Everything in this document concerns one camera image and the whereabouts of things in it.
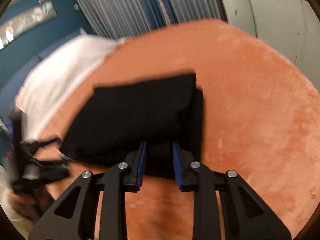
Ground orange plush blanket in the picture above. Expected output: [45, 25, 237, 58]
[32, 19, 320, 240]

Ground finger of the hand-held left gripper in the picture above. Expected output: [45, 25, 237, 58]
[21, 135, 62, 153]
[27, 155, 72, 186]

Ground blue curtain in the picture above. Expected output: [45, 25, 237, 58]
[147, 0, 180, 27]

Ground grey sheer curtain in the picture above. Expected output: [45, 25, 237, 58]
[74, 0, 160, 39]
[160, 0, 228, 27]

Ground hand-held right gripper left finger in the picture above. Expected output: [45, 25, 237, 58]
[28, 140, 148, 240]

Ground person's left hand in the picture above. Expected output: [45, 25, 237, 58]
[10, 196, 36, 219]

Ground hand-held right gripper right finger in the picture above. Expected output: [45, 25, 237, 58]
[172, 140, 292, 240]

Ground grey wall poster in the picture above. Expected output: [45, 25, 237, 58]
[0, 1, 57, 49]

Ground white duvet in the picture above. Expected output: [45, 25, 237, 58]
[15, 35, 125, 143]

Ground black pants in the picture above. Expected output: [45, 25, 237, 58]
[60, 72, 204, 180]

